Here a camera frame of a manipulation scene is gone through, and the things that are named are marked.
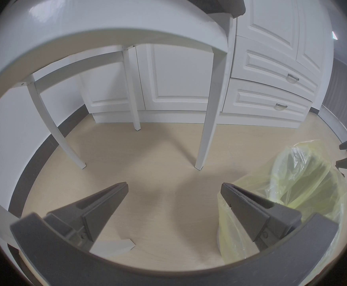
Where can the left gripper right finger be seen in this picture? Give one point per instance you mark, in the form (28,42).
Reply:
(268,219)

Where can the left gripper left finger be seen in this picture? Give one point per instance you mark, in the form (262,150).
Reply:
(102,210)

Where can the yellow plastic bag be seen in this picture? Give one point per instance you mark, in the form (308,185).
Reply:
(310,189)

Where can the white trash bin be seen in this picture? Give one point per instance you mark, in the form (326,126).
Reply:
(276,189)

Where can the grey curtain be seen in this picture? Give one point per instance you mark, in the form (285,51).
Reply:
(346,94)

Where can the white wardrobe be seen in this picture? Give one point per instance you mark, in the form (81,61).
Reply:
(268,10)

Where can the white chair grey cushions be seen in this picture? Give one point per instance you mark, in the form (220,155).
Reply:
(102,16)

